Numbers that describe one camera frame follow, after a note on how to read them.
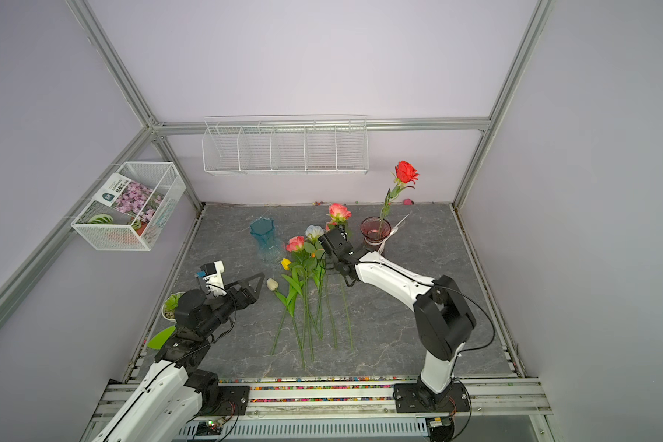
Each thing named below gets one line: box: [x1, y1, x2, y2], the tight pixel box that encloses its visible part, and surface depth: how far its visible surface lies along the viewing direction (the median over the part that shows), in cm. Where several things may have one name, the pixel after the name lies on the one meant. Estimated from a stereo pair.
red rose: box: [379, 160, 420, 236], surface depth 81 cm
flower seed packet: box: [93, 173, 164, 223], surface depth 76 cm
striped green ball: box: [88, 213, 115, 225], surface depth 72 cm
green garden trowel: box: [146, 325, 176, 350], surface depth 88 cm
